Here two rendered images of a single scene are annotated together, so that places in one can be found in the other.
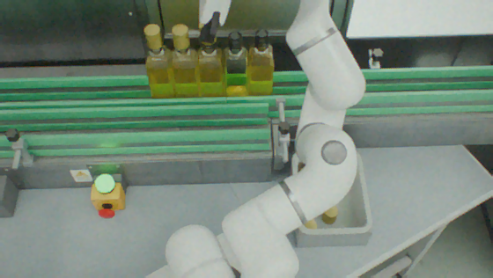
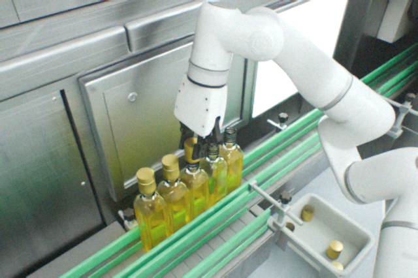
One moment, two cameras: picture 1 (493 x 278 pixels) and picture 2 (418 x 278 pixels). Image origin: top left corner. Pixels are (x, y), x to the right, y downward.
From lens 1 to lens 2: 65 cm
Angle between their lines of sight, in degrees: 29
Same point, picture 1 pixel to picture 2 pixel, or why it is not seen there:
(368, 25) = (264, 102)
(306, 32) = (339, 79)
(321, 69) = (364, 105)
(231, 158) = (247, 256)
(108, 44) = (64, 228)
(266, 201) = (407, 247)
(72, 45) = (25, 251)
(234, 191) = not seen: outside the picture
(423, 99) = not seen: hidden behind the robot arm
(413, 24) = (287, 88)
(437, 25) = not seen: hidden behind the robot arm
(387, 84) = (292, 136)
